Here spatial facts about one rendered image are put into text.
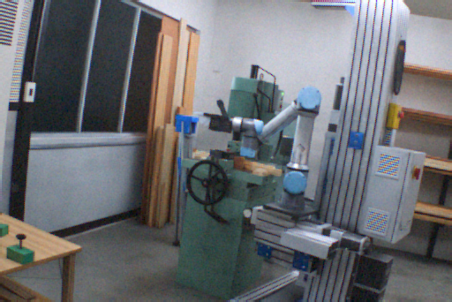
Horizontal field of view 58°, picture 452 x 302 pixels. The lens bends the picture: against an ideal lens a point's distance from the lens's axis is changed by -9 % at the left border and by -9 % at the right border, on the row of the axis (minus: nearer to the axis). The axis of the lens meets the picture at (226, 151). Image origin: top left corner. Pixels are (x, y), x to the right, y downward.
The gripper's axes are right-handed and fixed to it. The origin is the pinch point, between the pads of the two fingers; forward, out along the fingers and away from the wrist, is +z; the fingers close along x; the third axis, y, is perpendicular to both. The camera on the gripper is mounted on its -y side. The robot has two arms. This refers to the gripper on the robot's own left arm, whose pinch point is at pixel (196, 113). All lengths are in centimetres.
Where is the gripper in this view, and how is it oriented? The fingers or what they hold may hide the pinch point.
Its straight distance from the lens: 230.9
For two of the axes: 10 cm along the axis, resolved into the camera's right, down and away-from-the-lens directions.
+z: -9.7, -1.7, 1.7
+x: 1.7, 0.6, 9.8
